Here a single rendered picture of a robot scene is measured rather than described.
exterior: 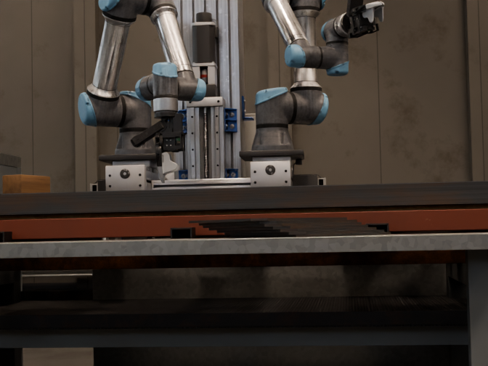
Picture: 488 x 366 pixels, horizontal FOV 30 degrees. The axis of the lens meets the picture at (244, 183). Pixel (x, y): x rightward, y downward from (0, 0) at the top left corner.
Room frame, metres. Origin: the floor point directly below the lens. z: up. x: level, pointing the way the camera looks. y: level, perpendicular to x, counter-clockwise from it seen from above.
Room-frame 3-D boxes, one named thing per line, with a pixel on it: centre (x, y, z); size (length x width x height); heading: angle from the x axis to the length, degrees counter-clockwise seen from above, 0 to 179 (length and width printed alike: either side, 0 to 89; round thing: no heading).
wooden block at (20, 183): (2.32, 0.55, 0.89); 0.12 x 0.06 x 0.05; 156
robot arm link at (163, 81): (2.77, 0.24, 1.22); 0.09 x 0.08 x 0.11; 31
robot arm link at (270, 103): (3.25, -0.11, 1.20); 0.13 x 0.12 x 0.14; 111
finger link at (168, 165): (2.75, 0.23, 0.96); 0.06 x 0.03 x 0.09; 85
